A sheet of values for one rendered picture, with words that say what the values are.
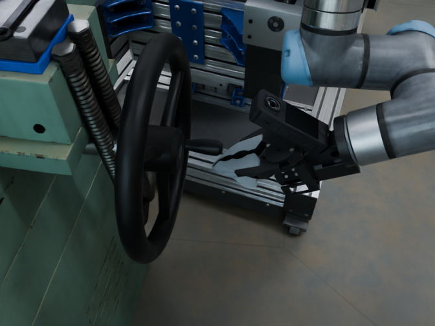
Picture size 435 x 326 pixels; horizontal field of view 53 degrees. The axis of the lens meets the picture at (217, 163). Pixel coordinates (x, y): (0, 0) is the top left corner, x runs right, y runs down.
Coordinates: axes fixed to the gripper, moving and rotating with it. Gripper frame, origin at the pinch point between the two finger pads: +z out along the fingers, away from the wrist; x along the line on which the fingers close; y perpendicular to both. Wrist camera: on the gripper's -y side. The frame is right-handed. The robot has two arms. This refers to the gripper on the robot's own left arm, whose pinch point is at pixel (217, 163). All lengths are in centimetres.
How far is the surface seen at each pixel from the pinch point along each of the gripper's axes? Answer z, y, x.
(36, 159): 7.8, -22.1, -14.9
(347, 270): 4, 80, 22
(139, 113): -6.5, -22.2, -13.4
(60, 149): 5.4, -21.4, -13.5
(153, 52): -7.1, -23.8, -6.0
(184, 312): 44, 57, 2
